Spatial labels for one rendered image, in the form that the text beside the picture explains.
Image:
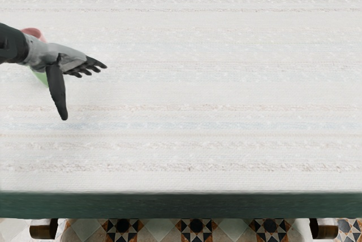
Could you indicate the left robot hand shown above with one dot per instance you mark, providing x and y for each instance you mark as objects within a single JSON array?
[{"x": 49, "y": 54}]

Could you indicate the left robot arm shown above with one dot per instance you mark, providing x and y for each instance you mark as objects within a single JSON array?
[{"x": 11, "y": 45}]

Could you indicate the green cup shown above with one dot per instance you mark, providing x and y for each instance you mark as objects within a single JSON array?
[{"x": 40, "y": 78}]

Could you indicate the pink cup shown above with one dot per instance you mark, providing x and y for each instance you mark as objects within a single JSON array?
[{"x": 35, "y": 32}]

